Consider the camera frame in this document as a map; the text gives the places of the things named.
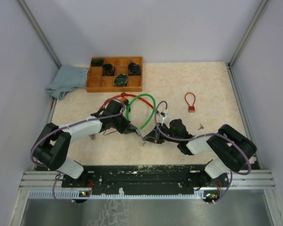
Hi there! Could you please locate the black rolled item right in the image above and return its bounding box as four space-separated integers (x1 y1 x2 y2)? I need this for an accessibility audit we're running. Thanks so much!
128 62 142 76

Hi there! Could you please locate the wooden compartment tray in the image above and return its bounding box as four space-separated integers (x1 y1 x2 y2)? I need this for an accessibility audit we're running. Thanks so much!
85 56 143 92

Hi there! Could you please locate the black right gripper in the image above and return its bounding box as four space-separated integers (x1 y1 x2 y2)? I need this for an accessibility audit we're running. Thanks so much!
143 122 180 144

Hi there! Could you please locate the grey blue cloth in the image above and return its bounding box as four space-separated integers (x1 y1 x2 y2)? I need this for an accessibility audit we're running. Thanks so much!
45 65 89 100

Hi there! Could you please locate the aluminium frame post right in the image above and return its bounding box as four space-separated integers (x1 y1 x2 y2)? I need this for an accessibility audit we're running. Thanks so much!
227 0 269 69

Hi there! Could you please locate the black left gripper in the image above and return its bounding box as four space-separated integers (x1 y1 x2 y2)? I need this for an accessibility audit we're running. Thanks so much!
112 113 137 134

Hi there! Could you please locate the black rolled item far left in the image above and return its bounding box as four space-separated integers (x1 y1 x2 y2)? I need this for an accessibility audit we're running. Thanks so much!
91 58 104 67

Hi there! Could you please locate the aluminium frame post left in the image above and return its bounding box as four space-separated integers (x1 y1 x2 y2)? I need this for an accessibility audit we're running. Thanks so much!
16 0 62 69

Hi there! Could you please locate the aluminium frame post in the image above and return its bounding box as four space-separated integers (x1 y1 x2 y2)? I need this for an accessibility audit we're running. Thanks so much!
227 0 269 69
16 0 62 69

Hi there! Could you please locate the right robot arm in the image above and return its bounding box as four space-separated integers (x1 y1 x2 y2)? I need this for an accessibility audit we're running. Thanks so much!
143 119 257 186

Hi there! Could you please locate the black yellow rolled item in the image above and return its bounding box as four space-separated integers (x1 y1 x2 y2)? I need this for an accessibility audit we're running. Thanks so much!
114 73 128 87

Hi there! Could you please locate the green cable lock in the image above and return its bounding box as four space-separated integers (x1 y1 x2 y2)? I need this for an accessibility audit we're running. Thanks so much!
125 93 156 136

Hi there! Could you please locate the grey slotted cable duct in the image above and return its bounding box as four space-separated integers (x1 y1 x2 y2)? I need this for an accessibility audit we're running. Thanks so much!
28 188 229 201

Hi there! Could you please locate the red cable padlock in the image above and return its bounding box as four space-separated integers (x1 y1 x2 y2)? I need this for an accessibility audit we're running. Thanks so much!
184 92 196 113

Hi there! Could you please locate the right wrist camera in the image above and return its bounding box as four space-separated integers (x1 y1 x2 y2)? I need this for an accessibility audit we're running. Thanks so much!
159 109 169 124

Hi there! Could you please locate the red cable lock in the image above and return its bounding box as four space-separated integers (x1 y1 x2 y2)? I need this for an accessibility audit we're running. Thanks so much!
113 92 155 109

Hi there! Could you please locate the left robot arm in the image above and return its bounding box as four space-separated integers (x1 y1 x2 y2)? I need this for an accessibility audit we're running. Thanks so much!
30 97 138 187

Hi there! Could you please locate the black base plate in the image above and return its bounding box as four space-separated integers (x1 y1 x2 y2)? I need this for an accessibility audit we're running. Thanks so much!
62 164 229 195

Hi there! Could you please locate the orange black padlock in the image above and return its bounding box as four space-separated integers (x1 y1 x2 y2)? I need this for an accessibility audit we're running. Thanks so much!
121 98 129 105

